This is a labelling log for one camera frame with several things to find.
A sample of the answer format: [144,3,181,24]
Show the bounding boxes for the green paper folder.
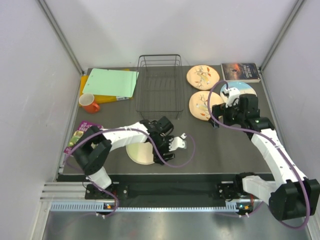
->
[82,68,139,98]

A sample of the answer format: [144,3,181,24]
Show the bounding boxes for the grey slotted cable duct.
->
[49,201,253,213]

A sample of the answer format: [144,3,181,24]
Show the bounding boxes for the purple treehouse book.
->
[63,121,103,154]

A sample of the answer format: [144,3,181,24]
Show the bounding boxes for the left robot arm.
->
[71,116,175,199]

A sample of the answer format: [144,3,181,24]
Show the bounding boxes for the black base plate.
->
[85,181,248,201]

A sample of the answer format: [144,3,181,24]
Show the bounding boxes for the blue and white plate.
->
[220,81,257,102]

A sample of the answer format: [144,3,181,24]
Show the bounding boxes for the aluminium front rail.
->
[40,182,87,201]

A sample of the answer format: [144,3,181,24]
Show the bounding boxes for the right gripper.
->
[208,98,245,129]

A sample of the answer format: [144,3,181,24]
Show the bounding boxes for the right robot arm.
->
[212,88,320,221]

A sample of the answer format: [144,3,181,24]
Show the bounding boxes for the dark paperback book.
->
[220,63,261,83]

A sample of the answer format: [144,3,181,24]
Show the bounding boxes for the orange mug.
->
[78,93,100,114]

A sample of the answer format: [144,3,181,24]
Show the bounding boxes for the yellow folder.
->
[79,75,132,104]

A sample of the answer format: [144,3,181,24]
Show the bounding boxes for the cream plate with sprig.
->
[126,142,155,165]

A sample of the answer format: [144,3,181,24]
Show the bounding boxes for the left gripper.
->
[150,136,175,166]

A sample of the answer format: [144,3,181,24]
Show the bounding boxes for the black wire dish rack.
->
[135,54,184,120]

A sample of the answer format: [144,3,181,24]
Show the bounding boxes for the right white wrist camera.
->
[222,87,240,108]

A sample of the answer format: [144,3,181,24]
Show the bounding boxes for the bird plate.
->
[186,65,220,91]
[189,91,224,121]

